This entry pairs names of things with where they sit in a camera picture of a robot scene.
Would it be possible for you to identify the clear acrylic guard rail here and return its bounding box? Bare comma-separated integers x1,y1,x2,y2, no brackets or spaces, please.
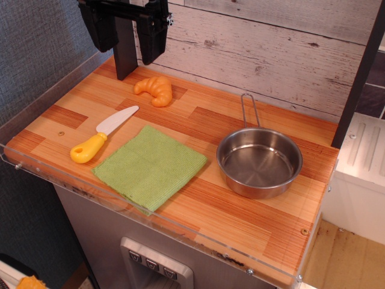
1,58,338,288

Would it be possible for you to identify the silver steel pot with handle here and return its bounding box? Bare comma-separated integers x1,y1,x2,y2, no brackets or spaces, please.
216,93,303,199

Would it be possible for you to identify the white toy cabinet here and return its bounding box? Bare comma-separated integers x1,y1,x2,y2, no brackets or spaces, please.
321,113,384,244

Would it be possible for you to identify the green cloth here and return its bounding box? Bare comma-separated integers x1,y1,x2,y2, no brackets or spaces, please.
92,125,207,216

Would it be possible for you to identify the orange object at corner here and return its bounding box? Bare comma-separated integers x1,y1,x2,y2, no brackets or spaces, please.
16,276,47,289

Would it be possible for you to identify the dark left shelf post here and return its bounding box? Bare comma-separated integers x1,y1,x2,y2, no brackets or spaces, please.
114,17,138,81

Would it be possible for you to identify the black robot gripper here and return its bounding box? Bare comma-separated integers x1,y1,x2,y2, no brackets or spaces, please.
78,1,172,65

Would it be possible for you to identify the dark right shelf post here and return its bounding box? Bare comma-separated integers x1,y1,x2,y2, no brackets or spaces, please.
331,1,384,149

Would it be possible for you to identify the dark shelf post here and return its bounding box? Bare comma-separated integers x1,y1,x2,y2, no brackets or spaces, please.
114,17,138,81
331,1,384,149

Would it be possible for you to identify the yellow handled toy knife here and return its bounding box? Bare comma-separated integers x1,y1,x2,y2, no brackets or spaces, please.
70,105,140,164

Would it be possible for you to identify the silver toy fridge dispenser panel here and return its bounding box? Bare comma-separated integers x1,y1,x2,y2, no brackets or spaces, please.
120,237,194,289

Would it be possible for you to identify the orange toy croissant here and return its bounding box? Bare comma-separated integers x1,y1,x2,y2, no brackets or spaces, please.
134,76,173,107

